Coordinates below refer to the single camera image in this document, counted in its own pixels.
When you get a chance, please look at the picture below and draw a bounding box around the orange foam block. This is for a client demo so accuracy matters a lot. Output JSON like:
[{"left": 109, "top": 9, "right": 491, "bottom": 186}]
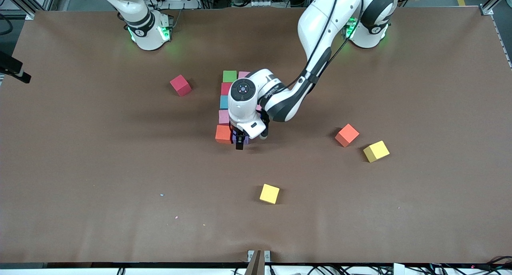
[
  {"left": 215, "top": 125, "right": 233, "bottom": 144},
  {"left": 335, "top": 124, "right": 360, "bottom": 147}
]

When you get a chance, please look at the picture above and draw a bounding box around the yellow foam block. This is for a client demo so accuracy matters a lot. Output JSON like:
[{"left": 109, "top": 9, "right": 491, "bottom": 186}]
[
  {"left": 259, "top": 183, "right": 280, "bottom": 205},
  {"left": 363, "top": 140, "right": 390, "bottom": 163}
]

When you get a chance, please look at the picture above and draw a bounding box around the brown paper table cover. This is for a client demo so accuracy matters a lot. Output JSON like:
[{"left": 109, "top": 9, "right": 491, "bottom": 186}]
[{"left": 0, "top": 6, "right": 512, "bottom": 264}]

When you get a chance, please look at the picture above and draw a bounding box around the metal table edge bracket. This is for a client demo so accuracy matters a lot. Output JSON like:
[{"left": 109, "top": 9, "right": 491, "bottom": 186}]
[{"left": 247, "top": 249, "right": 271, "bottom": 275}]

